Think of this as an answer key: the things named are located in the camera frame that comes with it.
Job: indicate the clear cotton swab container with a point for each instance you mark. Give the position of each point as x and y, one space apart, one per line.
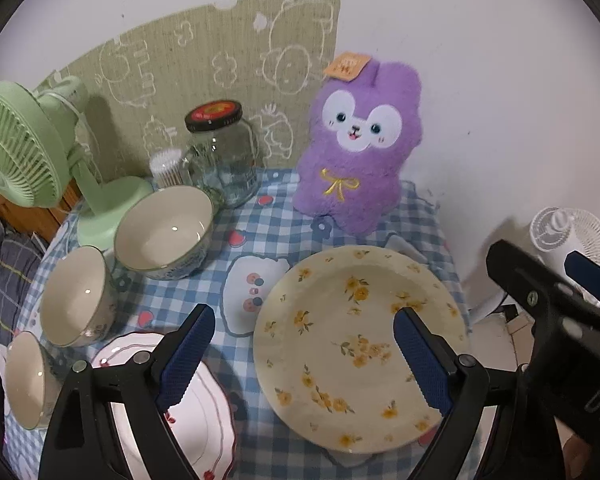
167 167

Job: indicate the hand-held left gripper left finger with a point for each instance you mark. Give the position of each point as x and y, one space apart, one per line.
187 360

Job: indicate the white fan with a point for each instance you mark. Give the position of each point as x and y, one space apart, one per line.
550 230

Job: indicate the white scalloped plate red trim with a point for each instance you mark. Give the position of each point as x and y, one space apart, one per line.
205 425

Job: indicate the purple plush toy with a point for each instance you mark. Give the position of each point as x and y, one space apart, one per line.
360 175

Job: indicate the green desk fan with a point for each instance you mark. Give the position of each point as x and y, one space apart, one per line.
15 150

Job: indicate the green printed wall mat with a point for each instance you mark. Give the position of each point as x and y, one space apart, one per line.
205 50

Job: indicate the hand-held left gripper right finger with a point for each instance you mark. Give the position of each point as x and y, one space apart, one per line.
422 360

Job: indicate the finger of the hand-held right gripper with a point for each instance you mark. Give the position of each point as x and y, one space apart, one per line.
587 270
520 270

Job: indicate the glass jar with black lid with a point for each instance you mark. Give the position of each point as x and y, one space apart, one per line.
225 170

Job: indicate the grey plaid blanket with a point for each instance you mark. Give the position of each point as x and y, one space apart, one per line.
5 270

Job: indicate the blue checkered printed tablecloth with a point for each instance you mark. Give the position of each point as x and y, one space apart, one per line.
275 230

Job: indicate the cream plate with yellow flowers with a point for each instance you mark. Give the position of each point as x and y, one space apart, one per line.
340 310

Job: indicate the cream bowl with blue flowers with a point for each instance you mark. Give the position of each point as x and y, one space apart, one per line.
25 380
160 230
72 295

